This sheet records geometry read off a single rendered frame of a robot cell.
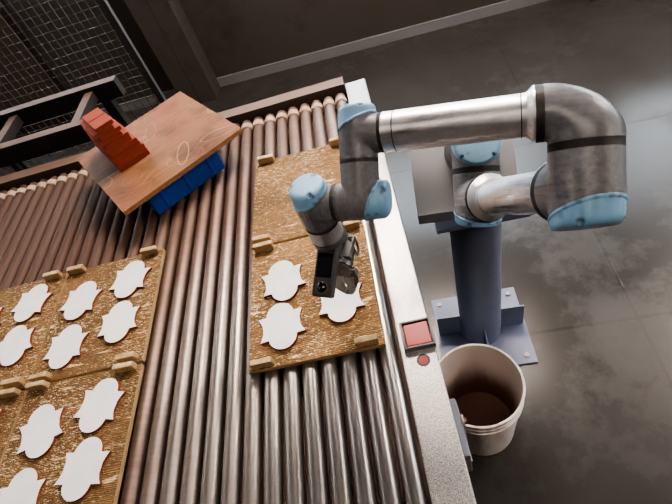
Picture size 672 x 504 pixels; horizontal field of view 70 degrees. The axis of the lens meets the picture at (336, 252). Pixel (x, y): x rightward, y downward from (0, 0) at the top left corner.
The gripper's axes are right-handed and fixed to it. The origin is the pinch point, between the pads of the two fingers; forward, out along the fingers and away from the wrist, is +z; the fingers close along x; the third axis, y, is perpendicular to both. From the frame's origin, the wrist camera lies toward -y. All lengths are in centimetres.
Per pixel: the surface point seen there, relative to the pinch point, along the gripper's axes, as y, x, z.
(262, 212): 34, 40, 8
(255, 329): -8.6, 26.2, 7.1
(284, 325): -7.1, 17.7, 6.2
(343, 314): -2.3, 2.6, 6.6
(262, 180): 49, 46, 8
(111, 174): 42, 101, -4
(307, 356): -14.4, 9.3, 7.4
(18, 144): 66, 172, -3
